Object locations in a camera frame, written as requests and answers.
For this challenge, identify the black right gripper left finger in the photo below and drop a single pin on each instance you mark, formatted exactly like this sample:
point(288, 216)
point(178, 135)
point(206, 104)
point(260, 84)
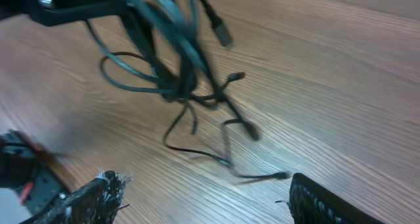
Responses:
point(97, 202)

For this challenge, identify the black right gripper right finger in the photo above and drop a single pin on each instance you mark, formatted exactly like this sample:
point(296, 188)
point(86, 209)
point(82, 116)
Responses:
point(311, 203)

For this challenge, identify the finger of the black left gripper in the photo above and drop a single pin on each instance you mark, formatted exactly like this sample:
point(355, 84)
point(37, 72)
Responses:
point(57, 12)

